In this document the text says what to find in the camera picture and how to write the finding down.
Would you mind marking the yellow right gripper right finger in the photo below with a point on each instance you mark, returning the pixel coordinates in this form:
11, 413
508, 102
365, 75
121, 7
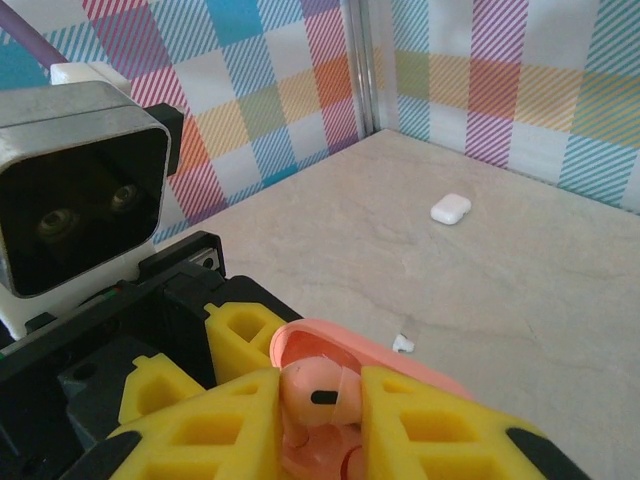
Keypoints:
450, 440

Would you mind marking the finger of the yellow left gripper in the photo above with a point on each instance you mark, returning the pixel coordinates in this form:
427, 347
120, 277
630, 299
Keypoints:
150, 395
225, 350

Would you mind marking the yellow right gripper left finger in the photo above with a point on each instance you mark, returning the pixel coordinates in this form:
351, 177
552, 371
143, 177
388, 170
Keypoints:
200, 440

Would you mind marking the pink earbud charging case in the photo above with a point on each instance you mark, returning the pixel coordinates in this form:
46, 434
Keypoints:
370, 345

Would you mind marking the white earbud charging case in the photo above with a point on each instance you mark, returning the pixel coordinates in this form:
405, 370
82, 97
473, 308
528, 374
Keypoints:
450, 209

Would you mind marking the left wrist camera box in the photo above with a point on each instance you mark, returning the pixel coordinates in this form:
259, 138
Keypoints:
75, 200

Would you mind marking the aluminium frame post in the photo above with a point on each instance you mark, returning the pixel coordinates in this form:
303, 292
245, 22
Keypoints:
365, 65

